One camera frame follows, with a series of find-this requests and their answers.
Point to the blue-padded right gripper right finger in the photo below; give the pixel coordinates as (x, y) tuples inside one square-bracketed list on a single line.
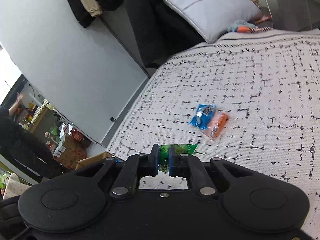
[(192, 169)]

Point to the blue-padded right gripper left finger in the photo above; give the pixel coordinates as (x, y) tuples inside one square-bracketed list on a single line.
[(134, 168)]

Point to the green snack packet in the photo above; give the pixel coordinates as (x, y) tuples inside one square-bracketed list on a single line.
[(176, 151)]

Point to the open cardboard box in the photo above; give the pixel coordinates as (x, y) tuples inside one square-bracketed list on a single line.
[(96, 158)]

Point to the orange clear snack packet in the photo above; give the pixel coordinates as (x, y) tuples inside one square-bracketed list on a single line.
[(216, 125)]

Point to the blue snack packet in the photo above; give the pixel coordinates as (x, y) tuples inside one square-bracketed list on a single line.
[(203, 115)]

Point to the brown printed cardboard carton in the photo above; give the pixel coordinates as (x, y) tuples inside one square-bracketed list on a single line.
[(69, 152)]

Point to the white patterned bed cover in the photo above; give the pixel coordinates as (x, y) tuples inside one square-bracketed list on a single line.
[(267, 84)]

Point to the person in black clothes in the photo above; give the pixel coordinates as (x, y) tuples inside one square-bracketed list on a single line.
[(23, 147)]

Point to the black clothes pile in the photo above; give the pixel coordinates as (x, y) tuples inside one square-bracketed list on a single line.
[(159, 31)]

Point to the grey door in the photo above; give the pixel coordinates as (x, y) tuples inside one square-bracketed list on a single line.
[(119, 25)]

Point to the white grey pillow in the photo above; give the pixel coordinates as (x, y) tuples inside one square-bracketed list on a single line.
[(211, 18)]

